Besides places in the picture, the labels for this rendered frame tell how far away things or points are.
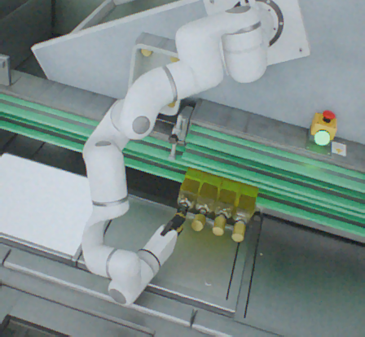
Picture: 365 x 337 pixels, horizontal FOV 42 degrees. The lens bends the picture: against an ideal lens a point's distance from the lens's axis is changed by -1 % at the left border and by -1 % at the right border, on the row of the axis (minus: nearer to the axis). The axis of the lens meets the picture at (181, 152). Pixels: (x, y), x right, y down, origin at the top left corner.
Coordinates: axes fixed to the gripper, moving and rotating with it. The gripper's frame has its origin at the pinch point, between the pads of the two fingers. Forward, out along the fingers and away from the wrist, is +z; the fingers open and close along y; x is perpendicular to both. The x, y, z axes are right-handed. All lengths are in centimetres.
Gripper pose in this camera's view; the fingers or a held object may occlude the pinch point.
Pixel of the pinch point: (176, 225)
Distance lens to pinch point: 137.9
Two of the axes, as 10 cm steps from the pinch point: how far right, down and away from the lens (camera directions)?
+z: 4.9, -4.9, 7.2
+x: -8.5, -4.4, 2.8
